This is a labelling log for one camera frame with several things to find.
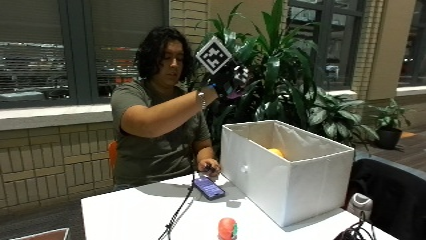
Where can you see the yellow fruit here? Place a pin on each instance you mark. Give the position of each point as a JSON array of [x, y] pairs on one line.
[[276, 152]]

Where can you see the white fabric storage box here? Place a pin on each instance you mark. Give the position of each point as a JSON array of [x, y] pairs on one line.
[[284, 186]]

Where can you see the red strawberry toy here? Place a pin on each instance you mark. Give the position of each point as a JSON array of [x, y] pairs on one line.
[[227, 229]]

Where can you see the black plant pot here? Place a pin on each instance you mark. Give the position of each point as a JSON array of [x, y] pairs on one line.
[[390, 138]]

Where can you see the white grey device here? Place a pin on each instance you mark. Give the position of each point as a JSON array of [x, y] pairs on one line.
[[360, 205]]

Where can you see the tall green leafy plant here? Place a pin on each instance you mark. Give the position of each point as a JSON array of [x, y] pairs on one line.
[[271, 66]]

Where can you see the orange chair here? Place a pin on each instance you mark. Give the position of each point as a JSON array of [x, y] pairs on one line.
[[113, 155]]

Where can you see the smartphone with purple screen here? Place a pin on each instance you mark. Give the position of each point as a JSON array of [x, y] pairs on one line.
[[208, 188]]

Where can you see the white marker cube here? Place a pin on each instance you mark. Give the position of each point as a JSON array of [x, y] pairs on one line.
[[214, 55]]

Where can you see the dark flat board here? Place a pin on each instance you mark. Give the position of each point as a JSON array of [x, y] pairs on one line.
[[45, 235]]

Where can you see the grey framed window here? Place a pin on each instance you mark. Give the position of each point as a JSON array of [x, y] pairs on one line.
[[62, 50], [413, 43], [327, 43]]

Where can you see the black chair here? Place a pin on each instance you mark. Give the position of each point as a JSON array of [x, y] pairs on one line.
[[391, 196]]

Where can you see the variegated leafy plant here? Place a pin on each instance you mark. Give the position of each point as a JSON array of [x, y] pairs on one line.
[[338, 116]]

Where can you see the small potted plant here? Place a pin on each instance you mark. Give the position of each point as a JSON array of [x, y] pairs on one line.
[[392, 116]]

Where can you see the the person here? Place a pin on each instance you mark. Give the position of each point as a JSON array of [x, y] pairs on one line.
[[151, 146]]

